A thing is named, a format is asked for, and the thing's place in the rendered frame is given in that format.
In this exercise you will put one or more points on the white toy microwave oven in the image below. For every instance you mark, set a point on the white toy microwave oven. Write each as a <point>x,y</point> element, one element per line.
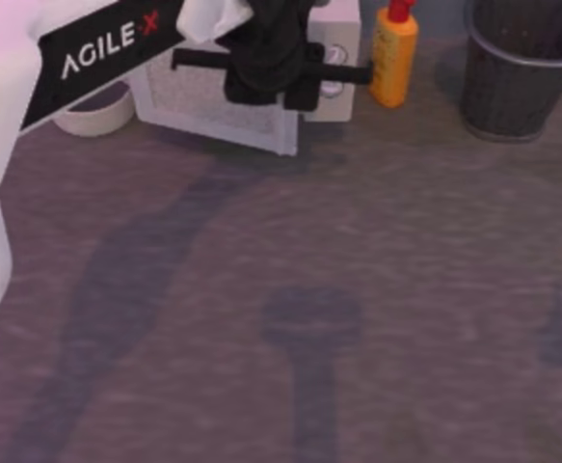
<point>203,106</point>

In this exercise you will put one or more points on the orange bottle with red cap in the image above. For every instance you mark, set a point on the orange bottle with red cap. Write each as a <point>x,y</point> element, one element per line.
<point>393,62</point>

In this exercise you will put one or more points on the white tape roll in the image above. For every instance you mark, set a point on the white tape roll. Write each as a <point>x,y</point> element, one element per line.
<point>98,119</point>

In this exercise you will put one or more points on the black mesh wastebasket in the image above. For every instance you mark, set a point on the black mesh wastebasket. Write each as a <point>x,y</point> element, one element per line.
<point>516,72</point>

